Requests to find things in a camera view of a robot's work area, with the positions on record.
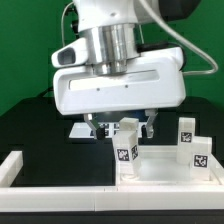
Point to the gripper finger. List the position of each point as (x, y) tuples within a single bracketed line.
[(148, 128), (98, 131)]

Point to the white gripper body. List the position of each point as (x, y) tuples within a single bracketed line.
[(152, 80)]

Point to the white square tabletop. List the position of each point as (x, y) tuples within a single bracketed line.
[(160, 167)]

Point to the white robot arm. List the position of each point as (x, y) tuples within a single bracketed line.
[(104, 70)]

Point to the white marker tag sheet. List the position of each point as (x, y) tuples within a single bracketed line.
[(83, 131)]

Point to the white U-shaped obstacle fence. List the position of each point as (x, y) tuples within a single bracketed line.
[(55, 199)]

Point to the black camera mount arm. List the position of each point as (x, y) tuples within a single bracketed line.
[(74, 23)]

